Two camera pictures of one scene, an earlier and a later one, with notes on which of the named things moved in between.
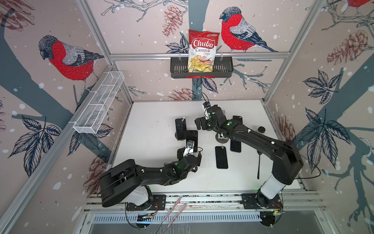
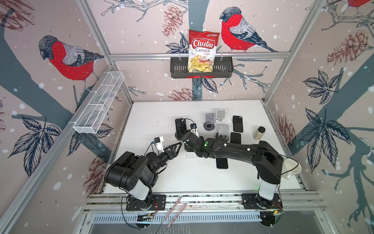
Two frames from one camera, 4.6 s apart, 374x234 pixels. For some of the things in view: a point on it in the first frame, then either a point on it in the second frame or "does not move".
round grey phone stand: x=220 y=138 does not move
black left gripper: x=198 y=160 to x=171 y=154
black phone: x=238 y=119 does not move
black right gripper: x=202 y=121 to x=186 y=149
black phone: x=221 y=157 does not move
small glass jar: x=261 y=129 does not move
